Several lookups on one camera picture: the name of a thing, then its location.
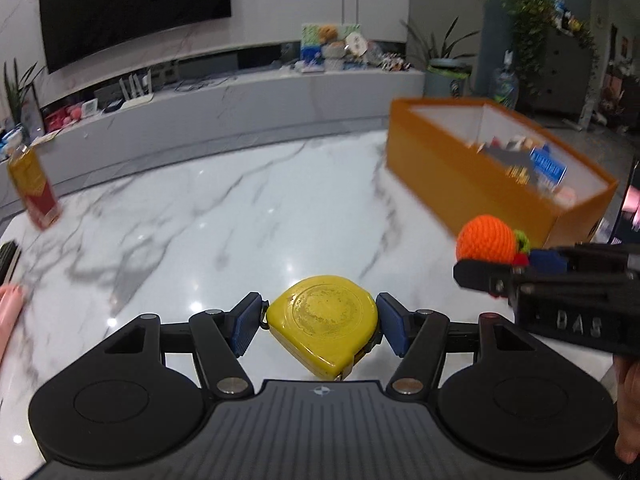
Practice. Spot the green vine plant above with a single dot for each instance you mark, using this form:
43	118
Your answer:
530	25

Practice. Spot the yellow tape measure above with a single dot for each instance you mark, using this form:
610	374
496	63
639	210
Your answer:
320	320

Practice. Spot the white router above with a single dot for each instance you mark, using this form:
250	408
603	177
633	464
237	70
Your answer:
136	97

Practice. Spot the round white fan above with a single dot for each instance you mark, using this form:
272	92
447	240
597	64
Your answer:
356	44

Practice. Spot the orange crochet fruit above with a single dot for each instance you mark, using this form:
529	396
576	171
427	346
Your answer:
485	237

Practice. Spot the orange cardboard box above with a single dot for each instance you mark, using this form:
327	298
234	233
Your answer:
450	175

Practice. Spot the small teddy bear in pot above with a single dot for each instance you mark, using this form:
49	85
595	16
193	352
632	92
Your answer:
328	35

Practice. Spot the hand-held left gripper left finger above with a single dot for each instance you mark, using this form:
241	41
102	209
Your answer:
245	322

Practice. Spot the pink selfie stick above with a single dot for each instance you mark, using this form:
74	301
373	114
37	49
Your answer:
10	315

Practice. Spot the green plant in blue vase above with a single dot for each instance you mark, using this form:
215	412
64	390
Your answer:
17	100

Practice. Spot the clear water jug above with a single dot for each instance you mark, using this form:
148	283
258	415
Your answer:
505	85

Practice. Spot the long leaf potted plant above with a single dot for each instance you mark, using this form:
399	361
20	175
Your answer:
440	42

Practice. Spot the black white figurines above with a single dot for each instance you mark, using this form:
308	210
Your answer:
395	62

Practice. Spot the person's right hand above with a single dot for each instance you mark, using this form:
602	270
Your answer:
630	410

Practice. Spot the dark printed box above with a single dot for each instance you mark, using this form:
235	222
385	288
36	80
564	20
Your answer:
630	200

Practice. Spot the grey trash bin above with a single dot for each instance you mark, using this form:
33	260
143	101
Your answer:
447	82

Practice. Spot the marble television cabinet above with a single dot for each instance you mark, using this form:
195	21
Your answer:
225	110

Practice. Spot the black television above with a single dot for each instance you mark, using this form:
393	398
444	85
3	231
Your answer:
135	5

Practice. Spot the amber tea bottle red label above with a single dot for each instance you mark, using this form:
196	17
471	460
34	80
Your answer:
35	185

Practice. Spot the green picture card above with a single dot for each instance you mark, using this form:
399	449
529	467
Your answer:
310	35

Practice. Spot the grey dresser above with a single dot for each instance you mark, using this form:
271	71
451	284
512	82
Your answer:
565	75

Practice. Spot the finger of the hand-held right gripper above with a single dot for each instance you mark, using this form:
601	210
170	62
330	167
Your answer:
485	277
547	261

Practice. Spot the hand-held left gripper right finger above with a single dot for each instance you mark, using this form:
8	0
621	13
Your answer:
395	322

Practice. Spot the black remote control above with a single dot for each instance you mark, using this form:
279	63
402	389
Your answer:
7	260

